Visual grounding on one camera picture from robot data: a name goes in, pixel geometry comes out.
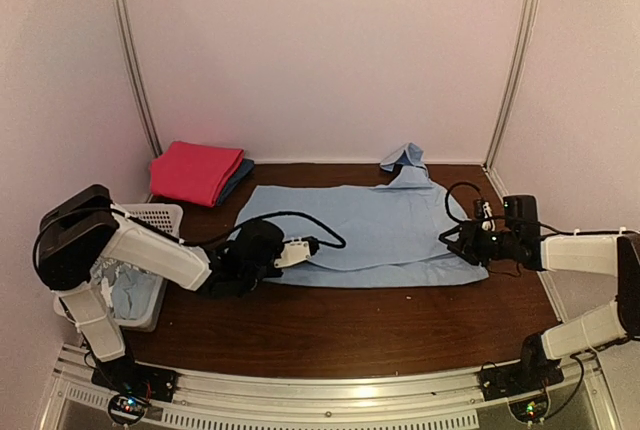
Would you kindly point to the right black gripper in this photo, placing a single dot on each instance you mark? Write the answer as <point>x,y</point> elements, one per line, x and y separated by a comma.
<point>469,239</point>

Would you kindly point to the light blue shirt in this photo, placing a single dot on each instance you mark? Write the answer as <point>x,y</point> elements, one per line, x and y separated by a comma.
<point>391,231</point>

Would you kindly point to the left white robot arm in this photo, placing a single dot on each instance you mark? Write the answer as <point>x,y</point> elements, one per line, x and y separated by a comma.
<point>90,228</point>

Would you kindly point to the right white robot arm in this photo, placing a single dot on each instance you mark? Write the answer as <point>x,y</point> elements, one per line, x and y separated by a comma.
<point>593,276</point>

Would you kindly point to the white plastic laundry basket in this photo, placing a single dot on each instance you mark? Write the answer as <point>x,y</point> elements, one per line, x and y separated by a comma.
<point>165,217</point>

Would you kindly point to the folded pink cloth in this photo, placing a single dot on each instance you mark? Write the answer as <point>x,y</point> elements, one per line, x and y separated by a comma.
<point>193,173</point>

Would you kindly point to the folded dark blue cloth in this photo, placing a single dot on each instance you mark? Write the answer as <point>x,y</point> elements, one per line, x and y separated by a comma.
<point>244,169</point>

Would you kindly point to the blue printed garment in basket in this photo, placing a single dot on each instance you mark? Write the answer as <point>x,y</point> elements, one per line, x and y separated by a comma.
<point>133,296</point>

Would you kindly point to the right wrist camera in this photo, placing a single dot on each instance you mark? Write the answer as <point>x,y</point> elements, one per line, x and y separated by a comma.
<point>484,214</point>

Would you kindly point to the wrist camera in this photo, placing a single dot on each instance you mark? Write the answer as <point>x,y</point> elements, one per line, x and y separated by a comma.
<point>484,214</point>
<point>296,252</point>

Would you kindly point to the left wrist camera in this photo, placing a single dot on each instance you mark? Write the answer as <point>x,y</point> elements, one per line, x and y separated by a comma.
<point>296,252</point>

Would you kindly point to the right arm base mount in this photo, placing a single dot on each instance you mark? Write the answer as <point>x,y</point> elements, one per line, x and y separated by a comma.
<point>534,371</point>

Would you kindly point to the aluminium front rail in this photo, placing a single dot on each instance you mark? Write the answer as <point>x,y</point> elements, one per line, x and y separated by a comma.
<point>442,400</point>

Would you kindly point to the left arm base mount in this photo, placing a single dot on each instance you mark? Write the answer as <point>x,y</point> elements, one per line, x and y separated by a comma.
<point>129,378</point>

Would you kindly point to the right aluminium corner post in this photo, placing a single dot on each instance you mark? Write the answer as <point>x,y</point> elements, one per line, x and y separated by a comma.
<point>526,23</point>

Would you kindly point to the aluminium corner post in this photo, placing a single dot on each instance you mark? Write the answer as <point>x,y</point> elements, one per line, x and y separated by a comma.
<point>526,23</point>
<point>133,69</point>

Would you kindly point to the left aluminium corner post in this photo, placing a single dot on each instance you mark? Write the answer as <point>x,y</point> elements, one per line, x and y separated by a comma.
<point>133,69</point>

